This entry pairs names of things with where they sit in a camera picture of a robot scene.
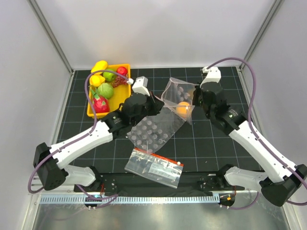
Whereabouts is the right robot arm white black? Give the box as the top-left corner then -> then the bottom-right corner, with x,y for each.
192,82 -> 307,207

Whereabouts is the green lime toy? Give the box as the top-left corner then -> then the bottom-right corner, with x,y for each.
102,69 -> 117,82

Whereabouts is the red dragon fruit toy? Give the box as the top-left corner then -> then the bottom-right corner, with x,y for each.
90,89 -> 110,113

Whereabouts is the clear bag pink zipper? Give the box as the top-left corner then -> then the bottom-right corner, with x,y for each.
127,107 -> 186,153

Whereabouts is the red apple toy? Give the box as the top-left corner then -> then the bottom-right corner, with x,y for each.
117,66 -> 128,76

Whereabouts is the aluminium frame post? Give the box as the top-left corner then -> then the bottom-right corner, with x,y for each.
244,0 -> 284,62
27,0 -> 73,74

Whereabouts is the clear bag orange zipper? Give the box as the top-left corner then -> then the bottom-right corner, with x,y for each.
125,148 -> 184,189

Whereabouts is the right aluminium frame post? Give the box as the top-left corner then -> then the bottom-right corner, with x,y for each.
244,0 -> 284,62

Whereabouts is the left aluminium frame post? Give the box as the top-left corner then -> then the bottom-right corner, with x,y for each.
27,0 -> 73,74

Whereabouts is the orange peach toy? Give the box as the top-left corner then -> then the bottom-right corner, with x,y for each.
176,102 -> 192,115

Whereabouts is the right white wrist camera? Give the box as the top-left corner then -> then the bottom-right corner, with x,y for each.
201,67 -> 221,85

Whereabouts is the black grid cutting mat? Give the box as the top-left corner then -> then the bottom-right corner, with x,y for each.
56,67 -> 261,173

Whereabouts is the pink polka dot zip bag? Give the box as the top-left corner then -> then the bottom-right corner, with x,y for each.
161,77 -> 196,124

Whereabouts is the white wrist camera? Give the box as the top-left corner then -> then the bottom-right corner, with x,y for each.
201,67 -> 221,85
132,76 -> 150,96

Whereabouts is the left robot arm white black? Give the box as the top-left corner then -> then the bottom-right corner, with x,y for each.
33,93 -> 164,192

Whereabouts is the yellow mango toy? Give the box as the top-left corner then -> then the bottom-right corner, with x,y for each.
91,60 -> 108,75

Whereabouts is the dark red grapes toy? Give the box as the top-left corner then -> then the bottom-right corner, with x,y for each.
111,76 -> 128,88

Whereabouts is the slotted white cable duct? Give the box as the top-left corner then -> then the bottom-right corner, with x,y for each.
39,194 -> 220,204

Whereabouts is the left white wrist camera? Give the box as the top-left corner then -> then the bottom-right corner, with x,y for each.
132,76 -> 150,96

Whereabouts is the yellow plastic tray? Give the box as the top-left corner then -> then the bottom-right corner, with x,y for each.
87,64 -> 131,118

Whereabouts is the green cabbage toy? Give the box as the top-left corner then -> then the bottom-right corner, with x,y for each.
96,83 -> 114,99

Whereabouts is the yellow lemon toy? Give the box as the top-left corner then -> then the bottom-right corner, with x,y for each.
89,75 -> 106,88

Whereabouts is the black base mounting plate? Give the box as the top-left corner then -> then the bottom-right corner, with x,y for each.
74,171 -> 245,197

